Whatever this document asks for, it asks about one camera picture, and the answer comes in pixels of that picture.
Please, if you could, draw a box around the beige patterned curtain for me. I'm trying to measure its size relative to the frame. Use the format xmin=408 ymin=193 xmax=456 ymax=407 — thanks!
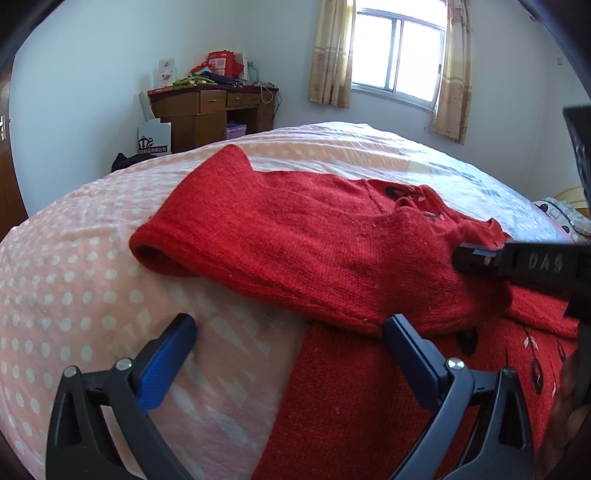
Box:
xmin=308 ymin=0 xmax=358 ymax=110
xmin=429 ymin=0 xmax=474 ymax=145

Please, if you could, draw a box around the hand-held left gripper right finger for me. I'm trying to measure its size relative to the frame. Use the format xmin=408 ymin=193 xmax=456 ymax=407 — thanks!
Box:
xmin=383 ymin=313 xmax=539 ymax=480

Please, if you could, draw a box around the window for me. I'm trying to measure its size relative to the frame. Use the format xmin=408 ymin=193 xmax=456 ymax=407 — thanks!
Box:
xmin=351 ymin=7 xmax=450 ymax=112

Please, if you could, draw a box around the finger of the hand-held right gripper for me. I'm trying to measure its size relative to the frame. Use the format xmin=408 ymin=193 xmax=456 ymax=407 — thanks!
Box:
xmin=451 ymin=242 xmax=509 ymax=280

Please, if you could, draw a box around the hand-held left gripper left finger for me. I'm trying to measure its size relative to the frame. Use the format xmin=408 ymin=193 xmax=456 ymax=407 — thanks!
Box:
xmin=45 ymin=313 xmax=199 ymax=480

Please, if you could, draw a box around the brown wooden door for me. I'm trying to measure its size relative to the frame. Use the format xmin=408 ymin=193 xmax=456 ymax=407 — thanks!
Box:
xmin=0 ymin=69 xmax=29 ymax=232

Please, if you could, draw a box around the black cloth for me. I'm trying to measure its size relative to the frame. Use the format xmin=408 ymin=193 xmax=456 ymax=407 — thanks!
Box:
xmin=112 ymin=152 xmax=155 ymax=172

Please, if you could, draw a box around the green cloth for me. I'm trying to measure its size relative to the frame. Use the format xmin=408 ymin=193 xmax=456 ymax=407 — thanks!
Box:
xmin=172 ymin=74 xmax=218 ymax=89

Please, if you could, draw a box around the brown wooden desk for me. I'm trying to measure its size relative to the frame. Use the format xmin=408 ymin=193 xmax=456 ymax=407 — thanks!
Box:
xmin=148 ymin=84 xmax=280 ymax=153

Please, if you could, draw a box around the pink and blue dotted bedsheet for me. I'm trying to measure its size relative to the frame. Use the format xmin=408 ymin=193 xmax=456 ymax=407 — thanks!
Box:
xmin=0 ymin=121 xmax=591 ymax=480

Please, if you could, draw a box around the red knitted sweater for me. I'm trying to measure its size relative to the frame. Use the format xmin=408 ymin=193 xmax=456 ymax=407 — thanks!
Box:
xmin=129 ymin=144 xmax=591 ymax=480

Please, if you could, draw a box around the white card box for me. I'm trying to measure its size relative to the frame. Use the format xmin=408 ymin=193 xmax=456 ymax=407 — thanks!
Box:
xmin=154 ymin=58 xmax=179 ymax=90

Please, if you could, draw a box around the grey patterned pillow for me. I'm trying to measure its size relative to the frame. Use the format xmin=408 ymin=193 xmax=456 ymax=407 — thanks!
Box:
xmin=531 ymin=198 xmax=591 ymax=243

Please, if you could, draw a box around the white cardboard sheet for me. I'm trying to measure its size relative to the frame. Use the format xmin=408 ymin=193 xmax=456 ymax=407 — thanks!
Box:
xmin=137 ymin=90 xmax=157 ymax=124

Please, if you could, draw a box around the red gift box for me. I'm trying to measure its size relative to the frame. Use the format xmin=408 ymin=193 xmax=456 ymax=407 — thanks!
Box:
xmin=205 ymin=50 xmax=246 ymax=80

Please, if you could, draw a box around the white printed paper bag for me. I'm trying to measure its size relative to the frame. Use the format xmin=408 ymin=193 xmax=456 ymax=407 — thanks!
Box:
xmin=137 ymin=119 xmax=172 ymax=158

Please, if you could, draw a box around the cream bed headboard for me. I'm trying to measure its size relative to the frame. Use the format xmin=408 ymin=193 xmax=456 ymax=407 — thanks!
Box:
xmin=556 ymin=185 xmax=589 ymax=206

